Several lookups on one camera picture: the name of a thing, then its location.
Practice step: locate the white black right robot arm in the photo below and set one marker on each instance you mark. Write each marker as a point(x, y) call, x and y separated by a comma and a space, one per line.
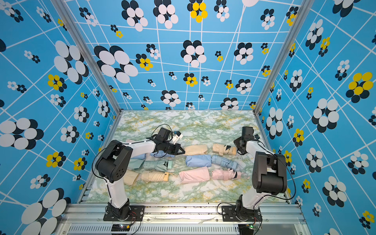
point(269, 176)

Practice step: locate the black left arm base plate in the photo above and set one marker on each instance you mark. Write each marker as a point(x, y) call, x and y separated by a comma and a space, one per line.
point(126, 213)

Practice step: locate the aluminium front rail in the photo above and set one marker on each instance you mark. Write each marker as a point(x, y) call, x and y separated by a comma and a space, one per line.
point(183, 219)

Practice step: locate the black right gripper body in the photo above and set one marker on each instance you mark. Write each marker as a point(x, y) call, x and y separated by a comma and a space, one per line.
point(237, 142)

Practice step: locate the blue sleeved umbrella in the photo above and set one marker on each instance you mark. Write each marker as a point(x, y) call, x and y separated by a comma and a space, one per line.
point(199, 161)
point(140, 157)

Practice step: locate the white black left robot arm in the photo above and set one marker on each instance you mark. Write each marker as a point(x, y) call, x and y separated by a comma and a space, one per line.
point(112, 166)

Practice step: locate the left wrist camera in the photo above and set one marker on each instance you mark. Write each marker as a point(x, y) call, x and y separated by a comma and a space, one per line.
point(177, 135)

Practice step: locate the aluminium corner post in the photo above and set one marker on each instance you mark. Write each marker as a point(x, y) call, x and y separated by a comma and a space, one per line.
point(290, 39)
point(76, 35)

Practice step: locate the aluminium corner post right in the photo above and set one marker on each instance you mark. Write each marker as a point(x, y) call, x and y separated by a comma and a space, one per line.
point(290, 39)

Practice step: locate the beige umbrella sleeve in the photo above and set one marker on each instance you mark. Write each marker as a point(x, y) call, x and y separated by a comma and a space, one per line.
point(130, 177)

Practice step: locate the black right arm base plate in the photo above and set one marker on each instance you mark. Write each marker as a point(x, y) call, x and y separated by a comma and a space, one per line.
point(240, 214)

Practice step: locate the mint green umbrella sleeve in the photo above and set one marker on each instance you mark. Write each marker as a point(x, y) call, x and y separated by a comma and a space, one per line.
point(135, 163)

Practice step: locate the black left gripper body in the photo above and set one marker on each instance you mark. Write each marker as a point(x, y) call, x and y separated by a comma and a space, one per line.
point(171, 148)

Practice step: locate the beige sleeved umbrella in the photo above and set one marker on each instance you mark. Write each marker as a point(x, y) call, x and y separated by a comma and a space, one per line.
point(195, 150)

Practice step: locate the aluminium corner post left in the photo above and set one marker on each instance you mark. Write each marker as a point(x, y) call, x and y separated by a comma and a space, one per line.
point(76, 35)

